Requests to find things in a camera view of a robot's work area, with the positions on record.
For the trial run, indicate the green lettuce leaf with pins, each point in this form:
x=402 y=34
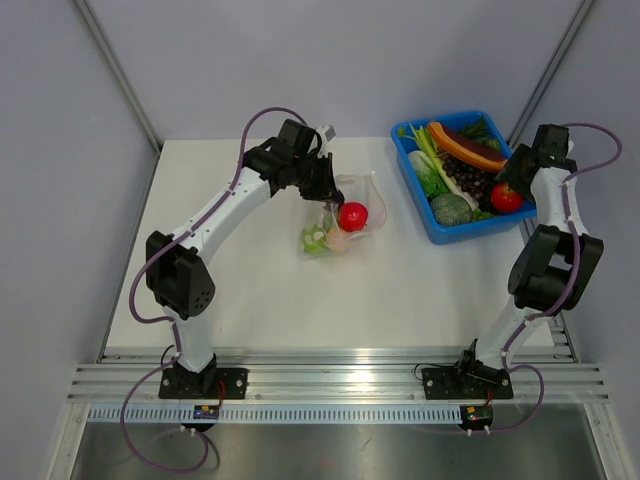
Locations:
x=422 y=161

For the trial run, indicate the red apple front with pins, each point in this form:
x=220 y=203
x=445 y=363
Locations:
x=505 y=200

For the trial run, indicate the aluminium mounting rail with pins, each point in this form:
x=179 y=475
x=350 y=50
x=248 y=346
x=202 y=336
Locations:
x=348 y=375

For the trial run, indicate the red apple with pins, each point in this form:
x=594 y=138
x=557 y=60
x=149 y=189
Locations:
x=505 y=200
x=352 y=216

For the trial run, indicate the left small circuit board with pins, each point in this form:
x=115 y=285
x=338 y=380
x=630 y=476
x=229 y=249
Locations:
x=206 y=412

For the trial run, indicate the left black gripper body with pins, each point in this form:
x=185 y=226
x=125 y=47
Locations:
x=312 y=175

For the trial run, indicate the aluminium frame post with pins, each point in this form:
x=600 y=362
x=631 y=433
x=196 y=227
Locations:
x=562 y=49
x=97 y=33

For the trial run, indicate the small circuit board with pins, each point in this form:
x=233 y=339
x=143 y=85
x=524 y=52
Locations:
x=206 y=412
x=477 y=416

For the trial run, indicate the blue plastic bin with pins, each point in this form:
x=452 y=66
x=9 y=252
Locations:
x=484 y=222

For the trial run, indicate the left aluminium frame post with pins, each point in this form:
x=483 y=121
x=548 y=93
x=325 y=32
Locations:
x=97 y=33

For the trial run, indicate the green leafy herbs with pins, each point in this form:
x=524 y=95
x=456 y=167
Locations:
x=480 y=133

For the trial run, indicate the dark purple grapes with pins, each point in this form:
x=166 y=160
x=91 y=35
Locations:
x=475 y=182

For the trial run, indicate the clear dotted zip bag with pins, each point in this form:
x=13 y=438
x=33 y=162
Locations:
x=355 y=188

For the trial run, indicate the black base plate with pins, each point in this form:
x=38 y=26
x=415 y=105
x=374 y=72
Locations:
x=219 y=383
x=449 y=383

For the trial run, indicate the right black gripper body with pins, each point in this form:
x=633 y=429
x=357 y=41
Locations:
x=513 y=167

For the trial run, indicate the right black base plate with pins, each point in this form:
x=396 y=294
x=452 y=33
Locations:
x=449 y=383

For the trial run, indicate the right aluminium frame post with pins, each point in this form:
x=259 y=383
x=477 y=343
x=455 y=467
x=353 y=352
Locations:
x=562 y=49

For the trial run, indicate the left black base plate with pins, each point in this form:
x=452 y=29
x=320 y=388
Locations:
x=219 y=383

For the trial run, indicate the right small circuit board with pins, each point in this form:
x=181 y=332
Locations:
x=477 y=416

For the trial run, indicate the orange papaya slice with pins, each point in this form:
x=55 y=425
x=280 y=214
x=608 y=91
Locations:
x=438 y=132

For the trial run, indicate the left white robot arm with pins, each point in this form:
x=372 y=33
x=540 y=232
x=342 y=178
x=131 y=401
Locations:
x=177 y=264

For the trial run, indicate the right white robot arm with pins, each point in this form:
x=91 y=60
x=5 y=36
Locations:
x=550 y=274

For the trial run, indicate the netted green melon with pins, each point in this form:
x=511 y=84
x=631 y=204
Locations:
x=451 y=210

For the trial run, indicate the white slotted cable duct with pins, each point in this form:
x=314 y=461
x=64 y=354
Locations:
x=281 y=414

